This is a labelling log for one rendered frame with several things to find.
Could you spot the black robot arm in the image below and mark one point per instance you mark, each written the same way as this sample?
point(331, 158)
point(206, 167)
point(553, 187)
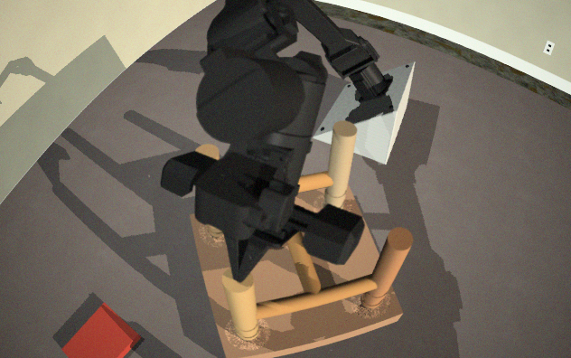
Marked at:
point(239, 99)

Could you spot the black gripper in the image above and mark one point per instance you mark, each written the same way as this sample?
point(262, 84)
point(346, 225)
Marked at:
point(332, 234)

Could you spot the tan wooden stool seat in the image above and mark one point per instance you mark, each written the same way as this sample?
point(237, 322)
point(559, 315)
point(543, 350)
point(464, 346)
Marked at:
point(275, 276)

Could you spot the tan wooden stool leg frame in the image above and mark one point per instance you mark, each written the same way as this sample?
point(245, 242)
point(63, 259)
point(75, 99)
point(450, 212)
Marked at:
point(241, 297)

